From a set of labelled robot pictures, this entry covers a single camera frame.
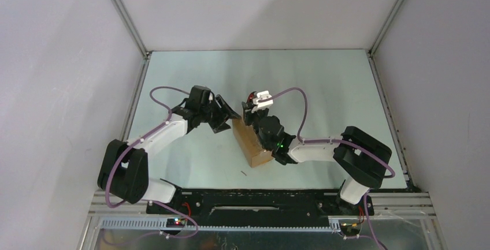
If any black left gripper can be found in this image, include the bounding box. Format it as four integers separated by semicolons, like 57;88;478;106
199;95;240;133

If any brown cardboard express box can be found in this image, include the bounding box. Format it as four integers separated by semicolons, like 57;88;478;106
232;119;273;168

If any red black utility knife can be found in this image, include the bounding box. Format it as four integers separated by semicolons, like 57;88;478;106
246;91;256;103

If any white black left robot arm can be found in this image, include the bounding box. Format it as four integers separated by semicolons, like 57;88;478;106
97;85;241;213

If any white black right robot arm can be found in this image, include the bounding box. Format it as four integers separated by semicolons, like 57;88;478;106
242;101;395;214

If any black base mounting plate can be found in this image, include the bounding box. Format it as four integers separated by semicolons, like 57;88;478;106
146;187;374;228

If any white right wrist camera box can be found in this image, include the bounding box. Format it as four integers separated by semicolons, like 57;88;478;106
251;91;273;113

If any aluminium frame rail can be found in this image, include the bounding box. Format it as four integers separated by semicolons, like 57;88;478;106
79;189;447;249

